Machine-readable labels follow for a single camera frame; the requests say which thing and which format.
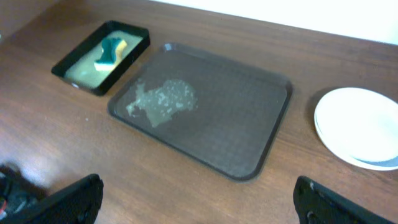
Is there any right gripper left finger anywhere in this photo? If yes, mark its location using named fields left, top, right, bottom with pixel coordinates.
left=0, top=173, right=104, bottom=224

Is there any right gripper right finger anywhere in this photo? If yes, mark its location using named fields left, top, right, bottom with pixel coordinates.
left=293, top=175, right=393, bottom=224

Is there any white plate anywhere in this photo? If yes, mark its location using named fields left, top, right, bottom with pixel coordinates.
left=313, top=114, right=397, bottom=171
left=314, top=87, right=397, bottom=161

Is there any green and yellow sponge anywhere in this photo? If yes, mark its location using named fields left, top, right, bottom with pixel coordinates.
left=94, top=37, right=127, bottom=71

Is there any light grey plate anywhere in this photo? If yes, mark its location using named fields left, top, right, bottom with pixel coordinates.
left=359, top=156, right=398, bottom=167

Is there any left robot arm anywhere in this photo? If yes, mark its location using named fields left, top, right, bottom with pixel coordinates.
left=1, top=163, right=46, bottom=222

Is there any brown plastic serving tray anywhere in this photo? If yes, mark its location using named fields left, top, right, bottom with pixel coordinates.
left=108, top=43, right=293, bottom=182

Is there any small black soapy tray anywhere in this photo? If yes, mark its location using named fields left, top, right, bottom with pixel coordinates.
left=51, top=21, right=150, bottom=96

